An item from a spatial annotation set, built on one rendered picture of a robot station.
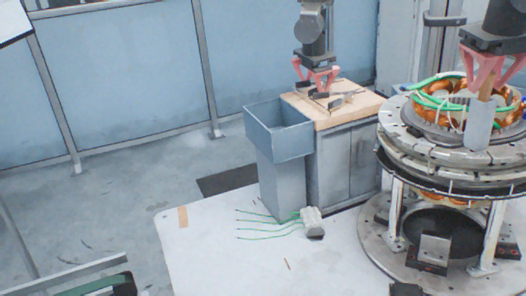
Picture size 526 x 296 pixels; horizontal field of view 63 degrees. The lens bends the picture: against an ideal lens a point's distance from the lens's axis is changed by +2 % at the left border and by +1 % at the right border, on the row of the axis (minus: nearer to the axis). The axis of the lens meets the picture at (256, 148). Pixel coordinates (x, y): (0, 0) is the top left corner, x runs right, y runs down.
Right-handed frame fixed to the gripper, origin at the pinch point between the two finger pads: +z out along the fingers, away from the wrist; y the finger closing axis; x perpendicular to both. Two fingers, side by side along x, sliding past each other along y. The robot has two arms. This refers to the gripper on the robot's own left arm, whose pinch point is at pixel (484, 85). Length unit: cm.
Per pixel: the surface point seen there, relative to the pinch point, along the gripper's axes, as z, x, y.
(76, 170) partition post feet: 142, 200, -124
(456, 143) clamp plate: 10.8, -0.1, -2.2
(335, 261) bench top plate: 44.4, 6.5, -19.2
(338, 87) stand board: 18.4, 40.2, -7.2
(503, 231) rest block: 36.5, -0.3, 15.5
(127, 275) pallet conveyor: 51, 20, -67
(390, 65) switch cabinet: 101, 218, 112
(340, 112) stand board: 17.2, 26.0, -12.4
